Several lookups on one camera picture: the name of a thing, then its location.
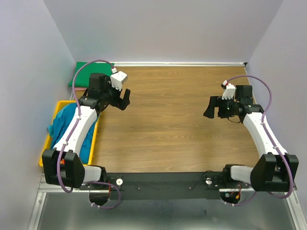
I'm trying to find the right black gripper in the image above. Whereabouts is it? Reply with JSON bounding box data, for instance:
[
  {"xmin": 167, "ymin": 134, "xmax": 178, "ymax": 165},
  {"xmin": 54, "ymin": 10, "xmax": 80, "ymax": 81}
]
[{"xmin": 203, "ymin": 95, "xmax": 239, "ymax": 118}]

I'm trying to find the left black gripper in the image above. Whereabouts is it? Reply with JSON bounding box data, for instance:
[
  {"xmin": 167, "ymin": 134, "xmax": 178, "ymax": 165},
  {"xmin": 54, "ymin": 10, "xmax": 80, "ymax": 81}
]
[{"xmin": 101, "ymin": 78, "xmax": 130, "ymax": 110}]

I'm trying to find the blue t shirt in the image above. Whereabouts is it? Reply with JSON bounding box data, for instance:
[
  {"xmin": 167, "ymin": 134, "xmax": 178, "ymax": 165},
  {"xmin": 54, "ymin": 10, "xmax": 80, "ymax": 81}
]
[{"xmin": 46, "ymin": 101, "xmax": 99, "ymax": 164}]

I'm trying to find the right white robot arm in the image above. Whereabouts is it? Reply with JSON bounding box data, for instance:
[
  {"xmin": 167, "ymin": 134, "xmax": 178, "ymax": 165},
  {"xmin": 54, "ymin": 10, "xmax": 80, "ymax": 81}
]
[{"xmin": 203, "ymin": 82, "xmax": 299, "ymax": 193}]

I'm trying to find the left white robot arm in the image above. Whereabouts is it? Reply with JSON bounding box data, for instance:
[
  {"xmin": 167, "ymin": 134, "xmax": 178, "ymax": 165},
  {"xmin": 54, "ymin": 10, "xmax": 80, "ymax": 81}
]
[{"xmin": 42, "ymin": 71, "xmax": 130, "ymax": 189}]

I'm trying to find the folded green t shirt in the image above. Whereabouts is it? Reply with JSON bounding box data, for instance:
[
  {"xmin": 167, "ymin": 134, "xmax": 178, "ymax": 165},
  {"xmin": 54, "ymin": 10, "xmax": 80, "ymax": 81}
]
[{"xmin": 75, "ymin": 63, "xmax": 112, "ymax": 88}]

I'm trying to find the folded pink t shirt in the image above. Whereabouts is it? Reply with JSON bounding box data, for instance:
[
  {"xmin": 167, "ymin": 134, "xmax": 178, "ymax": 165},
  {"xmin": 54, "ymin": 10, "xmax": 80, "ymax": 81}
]
[{"xmin": 74, "ymin": 87, "xmax": 87, "ymax": 91}]

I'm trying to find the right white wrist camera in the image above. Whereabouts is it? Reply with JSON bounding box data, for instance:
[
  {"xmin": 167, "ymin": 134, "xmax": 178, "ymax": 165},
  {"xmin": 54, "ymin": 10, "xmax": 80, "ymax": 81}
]
[{"xmin": 221, "ymin": 83, "xmax": 236, "ymax": 100}]

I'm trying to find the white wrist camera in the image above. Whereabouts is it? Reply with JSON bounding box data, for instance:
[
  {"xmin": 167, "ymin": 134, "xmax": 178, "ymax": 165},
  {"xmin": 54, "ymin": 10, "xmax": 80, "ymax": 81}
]
[
  {"xmin": 221, "ymin": 83, "xmax": 236, "ymax": 100},
  {"xmin": 110, "ymin": 71, "xmax": 128, "ymax": 91}
]

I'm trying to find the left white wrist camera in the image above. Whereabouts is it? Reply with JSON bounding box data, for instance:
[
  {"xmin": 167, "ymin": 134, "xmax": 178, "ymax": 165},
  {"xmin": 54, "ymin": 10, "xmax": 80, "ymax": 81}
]
[{"xmin": 110, "ymin": 71, "xmax": 128, "ymax": 91}]

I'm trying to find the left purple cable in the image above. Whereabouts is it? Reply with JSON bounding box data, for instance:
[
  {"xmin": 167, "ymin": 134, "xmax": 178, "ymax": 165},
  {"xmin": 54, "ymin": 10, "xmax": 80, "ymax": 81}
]
[{"xmin": 58, "ymin": 59, "xmax": 122, "ymax": 210}]

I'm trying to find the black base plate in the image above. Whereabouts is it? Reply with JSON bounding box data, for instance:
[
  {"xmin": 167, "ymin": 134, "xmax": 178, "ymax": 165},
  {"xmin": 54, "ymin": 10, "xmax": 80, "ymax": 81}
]
[{"xmin": 80, "ymin": 171, "xmax": 248, "ymax": 206}]

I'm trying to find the aluminium frame rail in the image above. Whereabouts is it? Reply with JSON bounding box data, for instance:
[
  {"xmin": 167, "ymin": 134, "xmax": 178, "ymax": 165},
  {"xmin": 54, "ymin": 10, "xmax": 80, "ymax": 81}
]
[{"xmin": 27, "ymin": 184, "xmax": 83, "ymax": 230}]

